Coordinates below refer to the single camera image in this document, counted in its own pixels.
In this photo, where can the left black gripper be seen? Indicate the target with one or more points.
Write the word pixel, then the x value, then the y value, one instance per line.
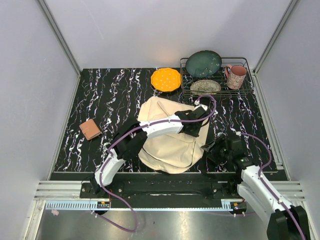
pixel 195 133

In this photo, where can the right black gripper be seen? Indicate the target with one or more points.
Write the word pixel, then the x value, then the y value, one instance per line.
pixel 219 142

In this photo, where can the beige canvas backpack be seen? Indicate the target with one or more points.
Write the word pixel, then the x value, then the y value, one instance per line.
pixel 171 153

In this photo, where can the brown leather wallet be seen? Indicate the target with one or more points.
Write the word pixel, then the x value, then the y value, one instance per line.
pixel 90 129

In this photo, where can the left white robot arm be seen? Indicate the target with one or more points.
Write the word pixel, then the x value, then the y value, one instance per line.
pixel 131 137

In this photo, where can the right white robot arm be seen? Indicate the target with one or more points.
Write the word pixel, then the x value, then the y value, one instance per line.
pixel 283 220

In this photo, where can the beige patterned plate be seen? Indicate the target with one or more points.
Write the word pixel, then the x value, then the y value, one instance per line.
pixel 205 87

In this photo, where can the orange polka dot plate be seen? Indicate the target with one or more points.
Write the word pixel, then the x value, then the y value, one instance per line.
pixel 166 80

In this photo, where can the pink patterned mug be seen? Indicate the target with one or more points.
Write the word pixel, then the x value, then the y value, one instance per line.
pixel 235 75

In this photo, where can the dark teal plate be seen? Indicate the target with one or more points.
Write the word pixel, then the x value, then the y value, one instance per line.
pixel 203 64

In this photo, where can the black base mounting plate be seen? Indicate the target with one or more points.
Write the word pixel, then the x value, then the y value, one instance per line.
pixel 209 185

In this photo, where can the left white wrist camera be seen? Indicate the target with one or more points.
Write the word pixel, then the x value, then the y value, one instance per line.
pixel 199 105

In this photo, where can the black wire dish rack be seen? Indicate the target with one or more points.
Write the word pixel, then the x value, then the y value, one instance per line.
pixel 219 76

